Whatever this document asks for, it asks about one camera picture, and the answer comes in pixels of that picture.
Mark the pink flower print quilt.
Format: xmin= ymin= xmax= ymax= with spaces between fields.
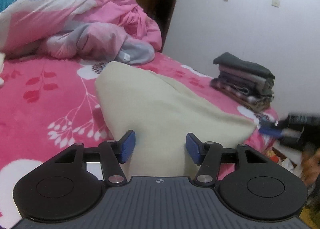
xmin=0 ymin=0 xmax=163 ymax=65

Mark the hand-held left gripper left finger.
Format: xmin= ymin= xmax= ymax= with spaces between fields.
xmin=54 ymin=130 xmax=136 ymax=186

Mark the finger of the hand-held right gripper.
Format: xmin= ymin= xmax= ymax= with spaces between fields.
xmin=257 ymin=119 xmax=288 ymax=137

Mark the brown wooden door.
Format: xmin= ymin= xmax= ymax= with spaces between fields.
xmin=124 ymin=0 xmax=187 ymax=53

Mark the person's right hand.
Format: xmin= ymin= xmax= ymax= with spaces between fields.
xmin=300 ymin=148 xmax=320 ymax=186

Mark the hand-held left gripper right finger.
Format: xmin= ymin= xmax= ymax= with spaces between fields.
xmin=186 ymin=133 xmax=269 ymax=186

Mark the stack of folded clothes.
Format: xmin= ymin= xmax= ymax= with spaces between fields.
xmin=210 ymin=52 xmax=275 ymax=113

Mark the beige zip jacket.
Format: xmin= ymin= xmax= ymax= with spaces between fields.
xmin=95 ymin=61 xmax=258 ymax=177

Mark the red gift box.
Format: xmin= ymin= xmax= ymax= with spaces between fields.
xmin=265 ymin=150 xmax=278 ymax=163

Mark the pink floral fleece blanket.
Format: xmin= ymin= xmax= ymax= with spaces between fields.
xmin=0 ymin=51 xmax=279 ymax=227

